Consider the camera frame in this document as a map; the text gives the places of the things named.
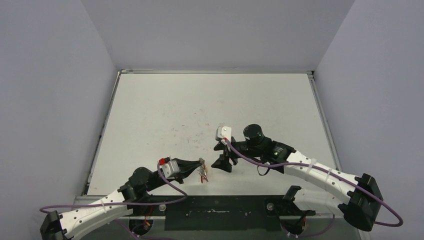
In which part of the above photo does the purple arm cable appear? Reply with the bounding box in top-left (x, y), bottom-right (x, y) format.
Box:
top-left (39, 162), bottom-right (188, 214)
top-left (225, 139), bottom-right (404, 228)

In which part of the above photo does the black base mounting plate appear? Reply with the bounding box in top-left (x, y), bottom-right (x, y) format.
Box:
top-left (132, 195), bottom-right (316, 232)

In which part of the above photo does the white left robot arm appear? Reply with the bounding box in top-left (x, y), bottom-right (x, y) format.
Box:
top-left (40, 157), bottom-right (205, 240)

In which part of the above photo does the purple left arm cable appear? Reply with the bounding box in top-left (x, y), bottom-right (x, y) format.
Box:
top-left (39, 162), bottom-right (188, 214)

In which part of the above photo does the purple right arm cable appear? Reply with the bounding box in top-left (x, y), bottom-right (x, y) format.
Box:
top-left (225, 139), bottom-right (404, 228)

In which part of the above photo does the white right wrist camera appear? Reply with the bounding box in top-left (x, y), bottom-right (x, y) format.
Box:
top-left (215, 126), bottom-right (232, 142)

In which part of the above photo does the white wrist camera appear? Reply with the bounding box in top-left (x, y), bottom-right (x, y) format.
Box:
top-left (158, 157), bottom-right (181, 180)
top-left (215, 126), bottom-right (232, 142)

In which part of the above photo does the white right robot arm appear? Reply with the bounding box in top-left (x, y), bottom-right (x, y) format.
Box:
top-left (212, 124), bottom-right (383, 232)

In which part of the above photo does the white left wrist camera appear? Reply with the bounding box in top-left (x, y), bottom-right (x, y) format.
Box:
top-left (158, 157), bottom-right (181, 180)

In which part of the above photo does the steel key organizer ring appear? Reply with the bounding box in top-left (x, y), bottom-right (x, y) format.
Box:
top-left (196, 158), bottom-right (210, 184)

